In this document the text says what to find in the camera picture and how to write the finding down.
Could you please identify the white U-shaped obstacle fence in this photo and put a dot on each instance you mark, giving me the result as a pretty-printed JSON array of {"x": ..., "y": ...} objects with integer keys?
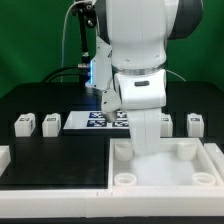
[{"x": 117, "y": 201}]

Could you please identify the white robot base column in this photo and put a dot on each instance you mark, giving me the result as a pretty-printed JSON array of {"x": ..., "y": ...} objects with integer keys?
[{"x": 100, "y": 68}]

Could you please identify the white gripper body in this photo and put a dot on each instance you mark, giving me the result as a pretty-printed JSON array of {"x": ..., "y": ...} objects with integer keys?
[{"x": 110, "y": 103}]

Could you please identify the white square tabletop part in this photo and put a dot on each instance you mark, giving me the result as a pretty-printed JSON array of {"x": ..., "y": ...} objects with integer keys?
[{"x": 178, "y": 163}]

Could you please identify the white marker plate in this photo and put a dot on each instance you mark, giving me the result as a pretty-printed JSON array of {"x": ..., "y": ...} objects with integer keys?
[{"x": 93, "y": 122}]

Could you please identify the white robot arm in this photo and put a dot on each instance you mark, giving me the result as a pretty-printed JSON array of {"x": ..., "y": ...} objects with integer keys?
[{"x": 138, "y": 32}]

